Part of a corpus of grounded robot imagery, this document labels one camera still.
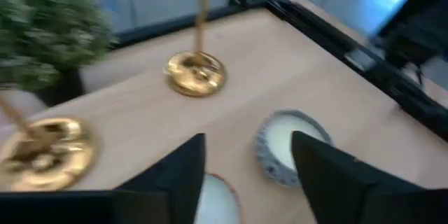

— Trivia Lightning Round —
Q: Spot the wooden shelf black metal frame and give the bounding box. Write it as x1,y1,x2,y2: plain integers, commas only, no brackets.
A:
0,5,448,224

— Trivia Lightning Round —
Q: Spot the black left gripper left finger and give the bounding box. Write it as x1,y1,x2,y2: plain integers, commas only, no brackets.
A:
115,133,206,224

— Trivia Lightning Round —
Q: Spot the green potted plant black pot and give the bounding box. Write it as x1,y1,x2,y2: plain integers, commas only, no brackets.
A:
0,0,115,108

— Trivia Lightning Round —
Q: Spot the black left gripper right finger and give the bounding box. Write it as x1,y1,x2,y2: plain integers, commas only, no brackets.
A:
292,131,426,224

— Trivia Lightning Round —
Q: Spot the tall gold candle holder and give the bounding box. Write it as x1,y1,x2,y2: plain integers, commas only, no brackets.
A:
0,96,97,193
163,0,227,98

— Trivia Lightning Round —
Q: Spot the black aluminium table frame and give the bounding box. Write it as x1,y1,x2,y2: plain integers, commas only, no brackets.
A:
115,0,448,141

